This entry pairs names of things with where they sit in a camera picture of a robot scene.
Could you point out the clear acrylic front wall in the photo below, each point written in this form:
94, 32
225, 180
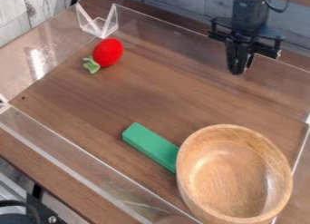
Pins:
91, 187

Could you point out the green rectangular block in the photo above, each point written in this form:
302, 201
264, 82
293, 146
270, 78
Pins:
153, 145

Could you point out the clear acrylic wall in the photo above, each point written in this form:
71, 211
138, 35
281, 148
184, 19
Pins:
42, 68
91, 187
273, 83

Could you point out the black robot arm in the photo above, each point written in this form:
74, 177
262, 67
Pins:
250, 15

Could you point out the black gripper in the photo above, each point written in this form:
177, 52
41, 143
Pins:
261, 41

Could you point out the clear acrylic back wall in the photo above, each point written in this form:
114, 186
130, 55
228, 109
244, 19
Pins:
273, 83

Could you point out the black clamp with screw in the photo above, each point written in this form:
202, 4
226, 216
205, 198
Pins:
20, 208

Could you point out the red plush strawberry toy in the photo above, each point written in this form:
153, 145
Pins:
106, 55

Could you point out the wooden bowl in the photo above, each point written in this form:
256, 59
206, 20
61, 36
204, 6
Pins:
233, 176

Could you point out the clear acrylic left wall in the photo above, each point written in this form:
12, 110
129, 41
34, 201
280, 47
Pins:
42, 68

